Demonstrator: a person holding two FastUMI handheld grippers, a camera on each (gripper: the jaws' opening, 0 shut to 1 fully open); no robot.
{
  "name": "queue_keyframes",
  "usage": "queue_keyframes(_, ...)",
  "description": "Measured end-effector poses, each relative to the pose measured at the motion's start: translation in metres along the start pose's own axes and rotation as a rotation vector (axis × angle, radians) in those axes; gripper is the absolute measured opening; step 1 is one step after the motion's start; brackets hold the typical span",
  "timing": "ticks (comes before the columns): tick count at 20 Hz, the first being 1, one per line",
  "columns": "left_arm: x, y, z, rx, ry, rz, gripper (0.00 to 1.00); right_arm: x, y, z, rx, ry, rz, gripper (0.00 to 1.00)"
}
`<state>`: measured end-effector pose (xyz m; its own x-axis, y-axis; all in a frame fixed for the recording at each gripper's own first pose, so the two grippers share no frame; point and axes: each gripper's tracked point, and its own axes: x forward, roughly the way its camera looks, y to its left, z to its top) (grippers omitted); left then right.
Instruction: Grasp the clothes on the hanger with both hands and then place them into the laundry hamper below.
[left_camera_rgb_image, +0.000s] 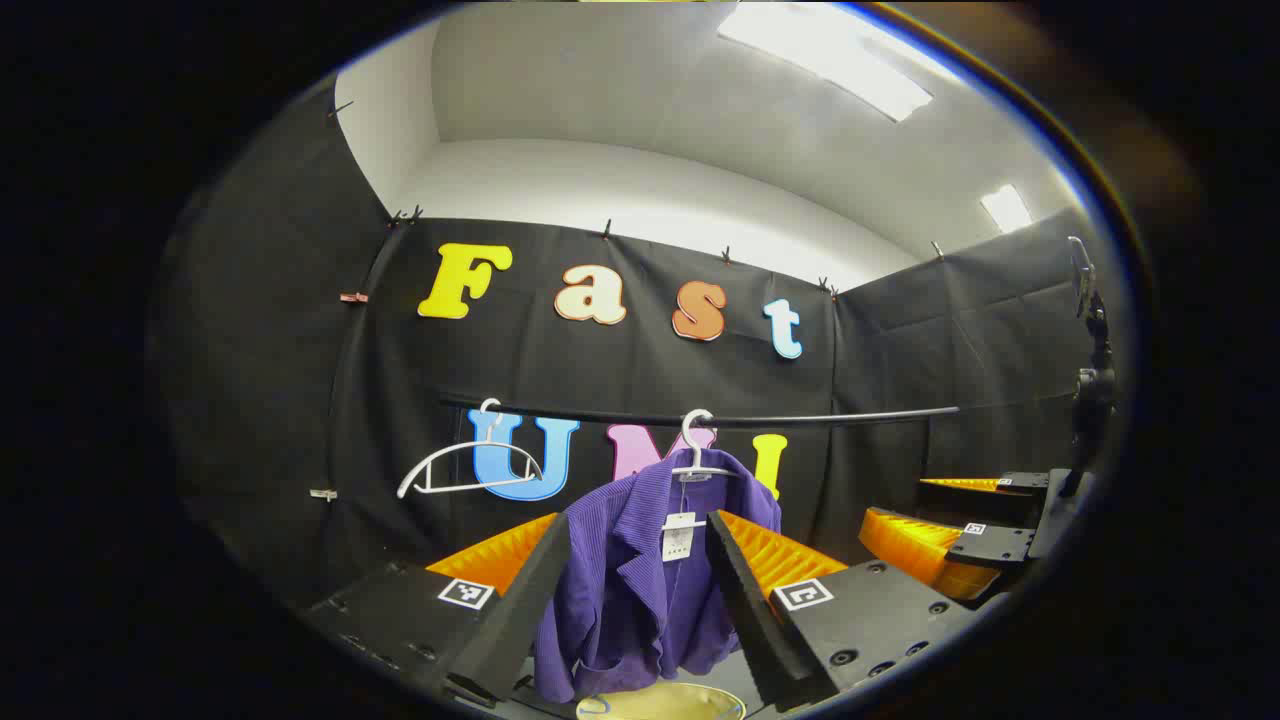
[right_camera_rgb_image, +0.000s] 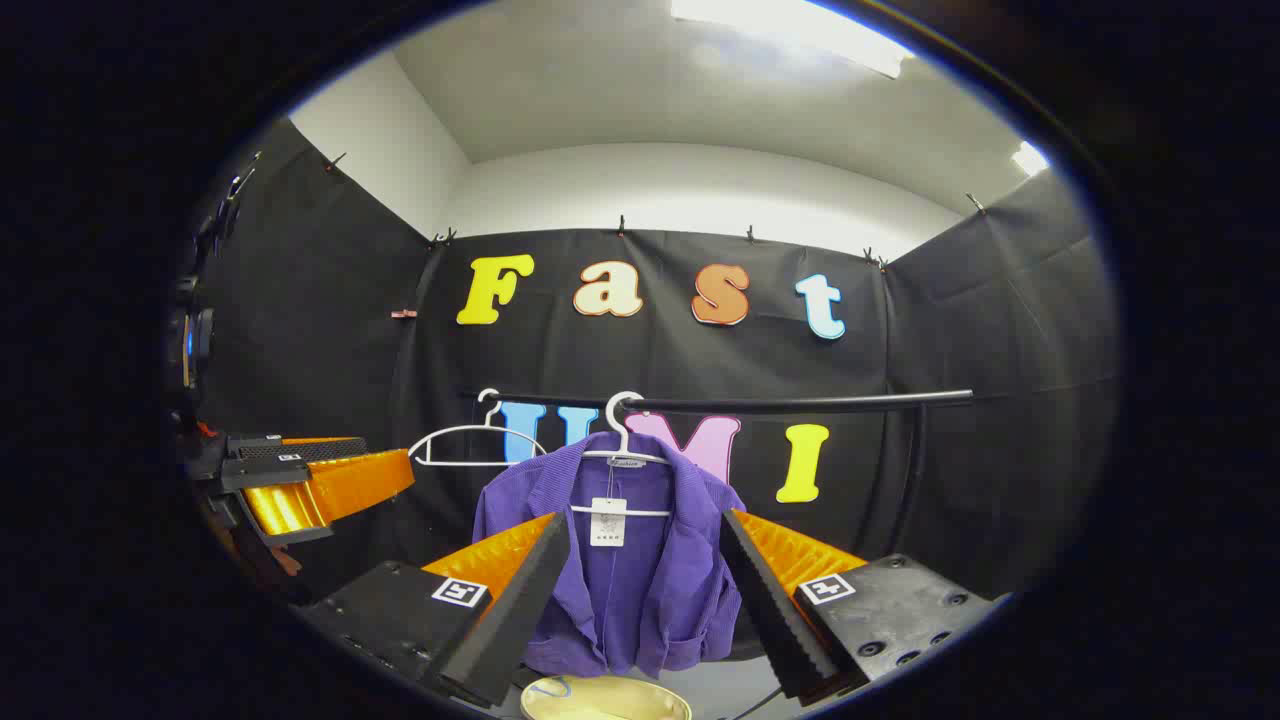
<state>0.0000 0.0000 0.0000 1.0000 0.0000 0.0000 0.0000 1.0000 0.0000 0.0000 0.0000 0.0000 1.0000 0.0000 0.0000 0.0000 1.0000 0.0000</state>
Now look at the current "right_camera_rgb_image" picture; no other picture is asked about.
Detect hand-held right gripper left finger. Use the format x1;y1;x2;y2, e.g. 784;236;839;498
295;510;573;711

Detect black clothes rack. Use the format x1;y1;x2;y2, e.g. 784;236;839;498
460;388;976;561

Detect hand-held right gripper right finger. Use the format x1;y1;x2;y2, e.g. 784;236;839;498
718;508;1006;701

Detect beige laundry hamper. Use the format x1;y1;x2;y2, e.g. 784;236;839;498
520;675;693;720

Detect purple ribbed jacket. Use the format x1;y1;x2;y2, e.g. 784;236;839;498
472;432;749;681

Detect white hanger with label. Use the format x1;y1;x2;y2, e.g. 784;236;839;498
570;390;676;518

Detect empty white hanger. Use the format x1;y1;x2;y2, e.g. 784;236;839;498
408;388;549;469

